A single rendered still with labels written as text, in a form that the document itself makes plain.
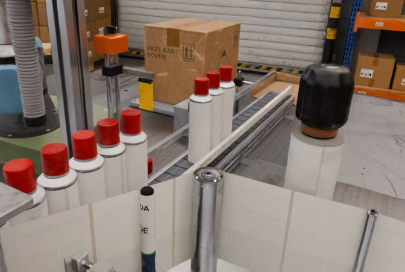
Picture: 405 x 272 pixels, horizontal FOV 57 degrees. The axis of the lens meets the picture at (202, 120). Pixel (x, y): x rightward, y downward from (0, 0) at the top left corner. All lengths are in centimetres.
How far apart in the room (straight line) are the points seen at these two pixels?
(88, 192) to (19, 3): 27
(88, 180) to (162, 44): 81
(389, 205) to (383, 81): 361
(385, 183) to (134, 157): 66
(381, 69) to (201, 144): 367
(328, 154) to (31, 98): 46
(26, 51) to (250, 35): 457
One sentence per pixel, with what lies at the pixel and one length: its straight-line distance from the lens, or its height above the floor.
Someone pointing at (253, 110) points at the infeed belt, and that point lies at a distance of 124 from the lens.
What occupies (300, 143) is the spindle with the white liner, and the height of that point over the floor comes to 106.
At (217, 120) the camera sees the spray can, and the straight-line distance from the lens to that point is 88.
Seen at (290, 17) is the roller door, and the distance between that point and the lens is 494.
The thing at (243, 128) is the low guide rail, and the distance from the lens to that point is 100.
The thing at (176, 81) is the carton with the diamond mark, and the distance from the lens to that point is 129.
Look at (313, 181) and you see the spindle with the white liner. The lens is 63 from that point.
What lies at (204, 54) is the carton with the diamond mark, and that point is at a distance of 122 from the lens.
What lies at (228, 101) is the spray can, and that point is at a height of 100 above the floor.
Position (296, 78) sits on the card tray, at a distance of 175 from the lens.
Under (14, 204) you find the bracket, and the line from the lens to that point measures 31.
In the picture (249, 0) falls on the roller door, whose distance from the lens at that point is 503.
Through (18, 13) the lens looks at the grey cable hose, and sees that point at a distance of 57.
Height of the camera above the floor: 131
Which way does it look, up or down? 22 degrees down
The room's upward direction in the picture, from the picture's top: 2 degrees clockwise
